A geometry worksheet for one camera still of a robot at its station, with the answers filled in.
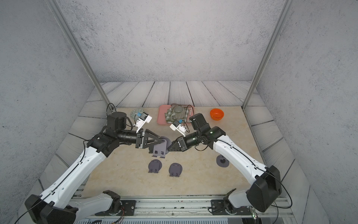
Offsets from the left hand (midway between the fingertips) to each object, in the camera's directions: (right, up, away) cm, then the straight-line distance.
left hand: (160, 142), depth 61 cm
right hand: (+4, -5, +4) cm, 7 cm away
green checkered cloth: (-1, +16, +55) cm, 57 cm away
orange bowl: (+37, +13, +50) cm, 64 cm away
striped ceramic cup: (+7, +14, +46) cm, 49 cm away
